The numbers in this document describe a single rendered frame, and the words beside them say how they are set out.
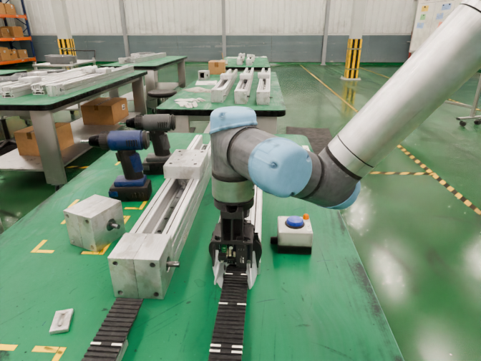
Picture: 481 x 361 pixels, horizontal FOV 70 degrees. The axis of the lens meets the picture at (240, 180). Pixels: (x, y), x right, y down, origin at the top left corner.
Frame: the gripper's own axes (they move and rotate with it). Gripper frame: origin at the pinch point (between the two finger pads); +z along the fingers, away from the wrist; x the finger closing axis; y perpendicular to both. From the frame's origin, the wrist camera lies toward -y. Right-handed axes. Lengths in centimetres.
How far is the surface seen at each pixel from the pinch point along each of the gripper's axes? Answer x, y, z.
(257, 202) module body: 3.7, -22.8, -6.5
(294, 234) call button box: 12.7, -12.8, -3.5
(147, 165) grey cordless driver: -37, -59, -2
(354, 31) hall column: 248, -998, -51
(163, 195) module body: -21.5, -25.5, -6.5
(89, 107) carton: -206, -348, 35
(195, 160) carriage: -15.6, -41.8, -10.6
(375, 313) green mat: 26.8, 5.1, 2.1
